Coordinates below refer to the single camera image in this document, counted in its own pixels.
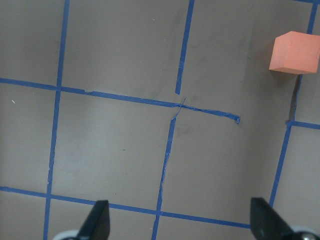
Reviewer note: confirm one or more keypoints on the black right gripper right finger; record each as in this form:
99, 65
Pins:
266, 224

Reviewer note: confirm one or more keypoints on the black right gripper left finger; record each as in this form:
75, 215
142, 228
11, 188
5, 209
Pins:
97, 224

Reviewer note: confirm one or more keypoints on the orange foam cube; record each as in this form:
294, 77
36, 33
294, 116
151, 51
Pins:
295, 53

